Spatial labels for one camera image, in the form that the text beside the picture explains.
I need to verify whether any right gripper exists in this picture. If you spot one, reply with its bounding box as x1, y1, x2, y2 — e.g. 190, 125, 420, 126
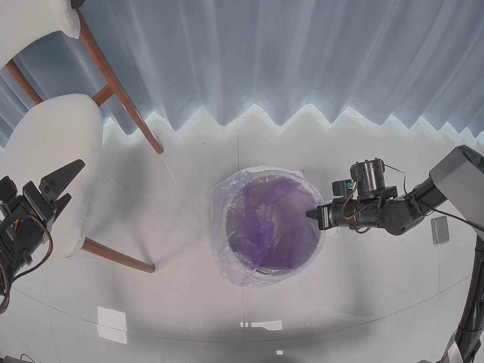
317, 199, 380, 232

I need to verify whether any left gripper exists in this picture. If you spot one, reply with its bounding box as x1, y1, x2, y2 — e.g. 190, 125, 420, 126
0, 160, 85, 267

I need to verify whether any purple plastic bag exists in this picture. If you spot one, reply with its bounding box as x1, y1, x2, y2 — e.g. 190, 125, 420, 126
210, 165, 326, 288

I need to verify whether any white trash bin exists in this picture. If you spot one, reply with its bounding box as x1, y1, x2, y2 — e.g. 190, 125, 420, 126
223, 172, 322, 279

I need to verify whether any white cushioned wooden chair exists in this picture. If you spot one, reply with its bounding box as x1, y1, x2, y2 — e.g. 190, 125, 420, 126
0, 0, 164, 275

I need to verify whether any pale blue curtain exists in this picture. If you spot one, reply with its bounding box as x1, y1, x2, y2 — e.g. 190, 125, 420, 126
0, 0, 484, 146

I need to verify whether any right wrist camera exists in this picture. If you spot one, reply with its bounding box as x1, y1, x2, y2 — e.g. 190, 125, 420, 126
332, 179, 357, 199

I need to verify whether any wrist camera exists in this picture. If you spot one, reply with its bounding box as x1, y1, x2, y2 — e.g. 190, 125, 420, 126
332, 179, 357, 199
0, 177, 19, 205

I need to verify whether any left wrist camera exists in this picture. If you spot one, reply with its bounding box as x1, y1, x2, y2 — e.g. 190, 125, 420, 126
0, 177, 19, 205

